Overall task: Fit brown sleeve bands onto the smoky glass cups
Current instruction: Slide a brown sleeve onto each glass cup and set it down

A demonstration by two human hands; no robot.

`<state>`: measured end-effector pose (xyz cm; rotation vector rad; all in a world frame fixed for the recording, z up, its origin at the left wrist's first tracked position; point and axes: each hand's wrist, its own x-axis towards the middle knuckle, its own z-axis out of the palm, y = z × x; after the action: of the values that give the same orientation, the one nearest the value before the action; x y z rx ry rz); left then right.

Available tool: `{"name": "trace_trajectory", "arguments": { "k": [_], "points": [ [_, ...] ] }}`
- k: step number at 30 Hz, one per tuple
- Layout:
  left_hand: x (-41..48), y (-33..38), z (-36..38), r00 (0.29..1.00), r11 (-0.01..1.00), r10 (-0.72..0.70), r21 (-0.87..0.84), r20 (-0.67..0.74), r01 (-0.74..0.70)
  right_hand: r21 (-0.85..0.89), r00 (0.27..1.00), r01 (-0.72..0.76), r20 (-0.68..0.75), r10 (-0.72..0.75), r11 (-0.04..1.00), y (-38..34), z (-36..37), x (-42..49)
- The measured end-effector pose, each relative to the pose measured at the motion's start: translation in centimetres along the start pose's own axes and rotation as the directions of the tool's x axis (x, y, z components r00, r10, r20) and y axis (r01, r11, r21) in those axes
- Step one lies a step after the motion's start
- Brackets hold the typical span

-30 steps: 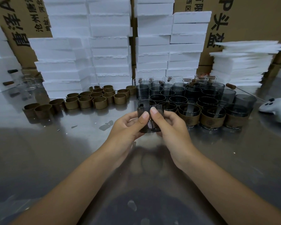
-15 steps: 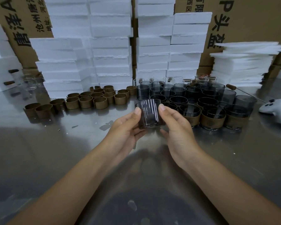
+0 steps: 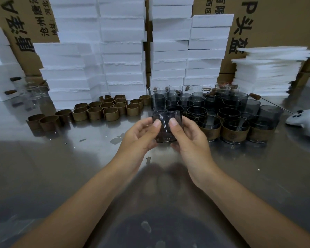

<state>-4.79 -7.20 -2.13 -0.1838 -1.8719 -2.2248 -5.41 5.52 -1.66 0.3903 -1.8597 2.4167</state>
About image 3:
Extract cluster of transparent plastic cups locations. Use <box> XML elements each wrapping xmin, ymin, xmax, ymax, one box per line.
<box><xmin>147</xmin><ymin>84</ymin><xmax>285</xmax><ymax>124</ymax></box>

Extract white game controller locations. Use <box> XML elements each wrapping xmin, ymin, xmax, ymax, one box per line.
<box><xmin>285</xmin><ymin>109</ymin><xmax>310</xmax><ymax>144</ymax></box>

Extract person's right forearm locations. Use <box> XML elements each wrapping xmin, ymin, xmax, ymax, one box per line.
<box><xmin>200</xmin><ymin>167</ymin><xmax>310</xmax><ymax>248</ymax></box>

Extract stack of thin foam sheets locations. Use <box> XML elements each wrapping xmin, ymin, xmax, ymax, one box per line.
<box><xmin>231</xmin><ymin>46</ymin><xmax>310</xmax><ymax>97</ymax></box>

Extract person's right hand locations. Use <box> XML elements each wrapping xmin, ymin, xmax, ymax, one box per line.
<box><xmin>169</xmin><ymin>115</ymin><xmax>217</xmax><ymax>190</ymax></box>

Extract large printed cardboard box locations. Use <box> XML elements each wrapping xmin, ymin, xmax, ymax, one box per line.
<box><xmin>192</xmin><ymin>0</ymin><xmax>310</xmax><ymax>74</ymax></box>

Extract person's left hand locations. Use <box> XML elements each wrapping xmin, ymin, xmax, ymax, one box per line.
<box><xmin>113</xmin><ymin>117</ymin><xmax>162</xmax><ymax>178</ymax></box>

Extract bunch of clear plastic cups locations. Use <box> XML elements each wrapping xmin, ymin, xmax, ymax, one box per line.
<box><xmin>22</xmin><ymin>84</ymin><xmax>51</xmax><ymax>101</ymax></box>

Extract tall stack white foam blocks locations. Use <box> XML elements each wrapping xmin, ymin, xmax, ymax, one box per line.
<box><xmin>33</xmin><ymin>0</ymin><xmax>147</xmax><ymax>109</ymax></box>

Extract person's left forearm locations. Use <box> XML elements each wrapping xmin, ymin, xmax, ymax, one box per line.
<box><xmin>11</xmin><ymin>160</ymin><xmax>131</xmax><ymax>248</ymax></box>

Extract stepped stack white foam blocks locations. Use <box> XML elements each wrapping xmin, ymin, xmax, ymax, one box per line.
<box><xmin>148</xmin><ymin>0</ymin><xmax>234</xmax><ymax>88</ymax></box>

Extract group of brown sleeve rings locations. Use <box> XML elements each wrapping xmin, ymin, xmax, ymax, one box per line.
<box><xmin>27</xmin><ymin>94</ymin><xmax>152</xmax><ymax>132</ymax></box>

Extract brown-handled metal rod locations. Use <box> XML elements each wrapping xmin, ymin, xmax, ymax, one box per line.
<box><xmin>249</xmin><ymin>93</ymin><xmax>294</xmax><ymax>113</ymax></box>

